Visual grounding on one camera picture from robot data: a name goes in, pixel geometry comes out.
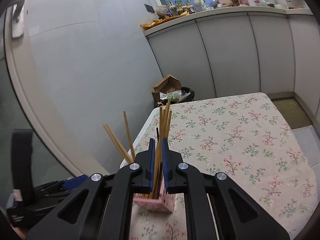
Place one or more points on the door handle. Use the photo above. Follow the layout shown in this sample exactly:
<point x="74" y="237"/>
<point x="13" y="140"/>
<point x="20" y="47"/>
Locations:
<point x="17" y="26"/>

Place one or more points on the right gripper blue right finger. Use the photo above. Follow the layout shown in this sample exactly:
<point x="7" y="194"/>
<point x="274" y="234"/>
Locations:
<point x="216" y="207"/>

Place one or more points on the floral tablecloth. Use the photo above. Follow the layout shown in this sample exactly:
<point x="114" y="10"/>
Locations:
<point x="246" y="137"/>

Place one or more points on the black trash bin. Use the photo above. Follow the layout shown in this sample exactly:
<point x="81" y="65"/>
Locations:
<point x="185" y="94"/>

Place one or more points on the glass sliding door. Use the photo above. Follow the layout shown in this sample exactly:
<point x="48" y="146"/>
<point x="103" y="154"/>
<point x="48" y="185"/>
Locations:
<point x="45" y="167"/>

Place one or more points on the black chopstick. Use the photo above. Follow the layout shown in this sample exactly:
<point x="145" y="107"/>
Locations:
<point x="158" y="135"/>

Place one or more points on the white kitchen cabinets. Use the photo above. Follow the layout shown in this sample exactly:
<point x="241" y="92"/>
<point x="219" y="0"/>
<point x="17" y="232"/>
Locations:
<point x="242" y="50"/>

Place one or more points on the olive floor mat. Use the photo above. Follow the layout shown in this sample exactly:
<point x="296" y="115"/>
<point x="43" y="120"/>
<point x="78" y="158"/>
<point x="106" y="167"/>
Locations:
<point x="292" y="112"/>

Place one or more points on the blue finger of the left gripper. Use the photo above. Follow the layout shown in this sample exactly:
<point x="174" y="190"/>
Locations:
<point x="74" y="183"/>

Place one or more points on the brown cardboard box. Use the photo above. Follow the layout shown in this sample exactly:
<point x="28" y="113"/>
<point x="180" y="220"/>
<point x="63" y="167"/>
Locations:
<point x="168" y="84"/>

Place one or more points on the yellow paper bags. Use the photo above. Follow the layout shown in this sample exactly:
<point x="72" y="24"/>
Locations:
<point x="154" y="23"/>

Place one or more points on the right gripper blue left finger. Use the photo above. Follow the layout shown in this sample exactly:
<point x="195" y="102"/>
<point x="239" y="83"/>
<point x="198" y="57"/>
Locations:
<point x="101" y="207"/>

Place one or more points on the bamboo chopstick bundle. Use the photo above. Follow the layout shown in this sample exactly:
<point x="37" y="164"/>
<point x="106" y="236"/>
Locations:
<point x="163" y="130"/>

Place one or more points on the pink perforated utensil holder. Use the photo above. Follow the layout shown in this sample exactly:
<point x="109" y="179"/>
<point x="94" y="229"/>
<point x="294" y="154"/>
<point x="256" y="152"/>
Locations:
<point x="164" y="203"/>

